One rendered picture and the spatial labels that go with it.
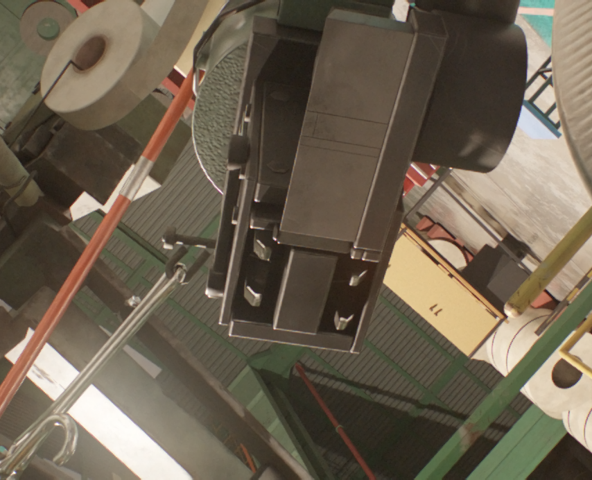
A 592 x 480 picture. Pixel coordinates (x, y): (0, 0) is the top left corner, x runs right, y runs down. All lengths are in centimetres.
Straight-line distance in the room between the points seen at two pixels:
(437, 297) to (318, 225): 1011
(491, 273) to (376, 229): 1052
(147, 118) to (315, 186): 92
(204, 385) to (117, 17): 46
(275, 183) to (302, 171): 3
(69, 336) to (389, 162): 78
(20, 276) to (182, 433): 29
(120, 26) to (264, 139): 64
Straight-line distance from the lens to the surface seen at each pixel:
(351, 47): 39
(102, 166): 120
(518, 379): 395
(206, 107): 58
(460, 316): 1077
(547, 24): 457
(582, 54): 61
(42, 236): 114
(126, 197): 75
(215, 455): 123
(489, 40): 43
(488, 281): 1089
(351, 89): 40
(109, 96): 105
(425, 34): 39
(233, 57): 56
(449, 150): 43
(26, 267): 115
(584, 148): 53
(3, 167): 110
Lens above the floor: 143
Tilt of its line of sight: 2 degrees up
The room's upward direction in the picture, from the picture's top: 139 degrees counter-clockwise
